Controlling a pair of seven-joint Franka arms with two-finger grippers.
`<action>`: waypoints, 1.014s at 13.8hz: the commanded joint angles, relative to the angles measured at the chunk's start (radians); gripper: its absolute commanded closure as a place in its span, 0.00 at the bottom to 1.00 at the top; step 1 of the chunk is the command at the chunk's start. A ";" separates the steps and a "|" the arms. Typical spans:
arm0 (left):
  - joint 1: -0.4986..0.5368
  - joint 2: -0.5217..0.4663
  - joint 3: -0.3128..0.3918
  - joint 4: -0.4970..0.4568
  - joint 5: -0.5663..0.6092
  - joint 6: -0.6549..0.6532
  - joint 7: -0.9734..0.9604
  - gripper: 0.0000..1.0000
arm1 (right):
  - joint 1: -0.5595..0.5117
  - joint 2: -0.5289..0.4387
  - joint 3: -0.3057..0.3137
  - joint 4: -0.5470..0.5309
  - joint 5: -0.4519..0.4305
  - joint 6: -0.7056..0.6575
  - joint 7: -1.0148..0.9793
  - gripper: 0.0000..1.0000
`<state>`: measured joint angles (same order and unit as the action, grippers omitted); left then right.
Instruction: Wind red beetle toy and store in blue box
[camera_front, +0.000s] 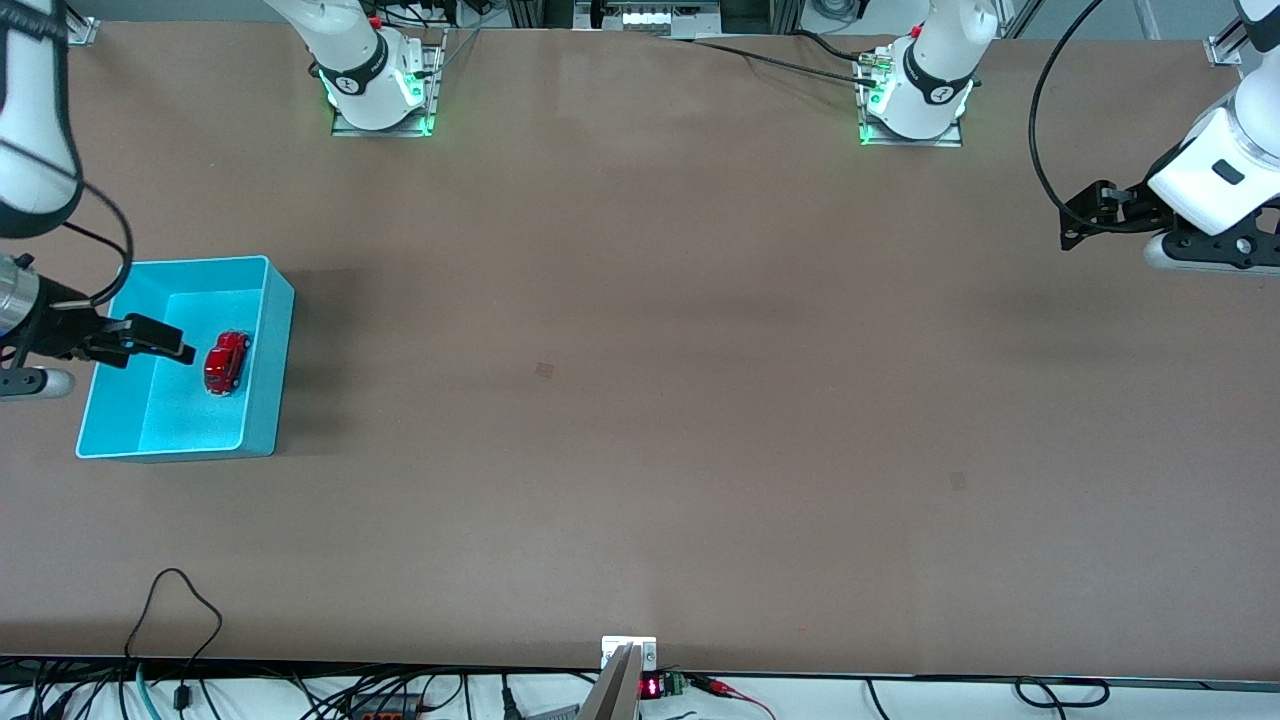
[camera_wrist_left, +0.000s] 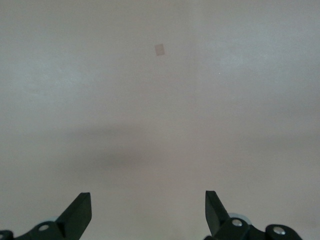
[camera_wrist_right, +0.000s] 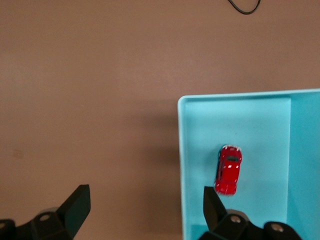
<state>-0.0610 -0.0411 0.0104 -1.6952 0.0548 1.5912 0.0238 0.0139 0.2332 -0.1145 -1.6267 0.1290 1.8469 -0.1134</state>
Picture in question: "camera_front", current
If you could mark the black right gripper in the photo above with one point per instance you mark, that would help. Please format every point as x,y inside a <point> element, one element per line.
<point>62,332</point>

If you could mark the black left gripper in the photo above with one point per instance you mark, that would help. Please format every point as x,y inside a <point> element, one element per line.
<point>1128,209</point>

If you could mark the red beetle toy car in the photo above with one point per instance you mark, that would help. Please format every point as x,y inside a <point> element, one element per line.
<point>227,362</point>

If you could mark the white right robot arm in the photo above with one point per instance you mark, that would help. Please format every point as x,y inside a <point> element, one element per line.
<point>35,120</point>

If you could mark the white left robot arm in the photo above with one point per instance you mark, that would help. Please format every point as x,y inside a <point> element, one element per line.
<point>1225,170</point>

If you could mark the blue plastic box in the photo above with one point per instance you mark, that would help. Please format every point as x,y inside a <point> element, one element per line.
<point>180,420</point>

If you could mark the orange power strip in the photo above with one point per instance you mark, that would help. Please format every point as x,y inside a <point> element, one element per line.
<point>385,708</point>

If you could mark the white lit device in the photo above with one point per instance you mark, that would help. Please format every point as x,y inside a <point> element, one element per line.
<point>668,17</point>

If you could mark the red and black clip lead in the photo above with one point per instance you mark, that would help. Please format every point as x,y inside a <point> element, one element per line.
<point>725,690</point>

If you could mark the red LED display module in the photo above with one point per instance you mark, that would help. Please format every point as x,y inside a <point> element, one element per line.
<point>660,686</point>

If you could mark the black left camera mount bracket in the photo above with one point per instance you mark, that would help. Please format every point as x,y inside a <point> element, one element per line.
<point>1235,245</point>

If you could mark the silver corner bracket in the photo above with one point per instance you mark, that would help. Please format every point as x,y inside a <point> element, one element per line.
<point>83,32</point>
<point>1225,50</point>

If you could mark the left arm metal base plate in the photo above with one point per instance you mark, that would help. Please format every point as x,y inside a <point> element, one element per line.
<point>872,135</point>

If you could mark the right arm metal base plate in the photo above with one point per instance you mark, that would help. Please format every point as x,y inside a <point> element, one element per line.
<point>430,100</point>

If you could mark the grey front camera mount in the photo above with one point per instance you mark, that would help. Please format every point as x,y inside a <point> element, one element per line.
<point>615,690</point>

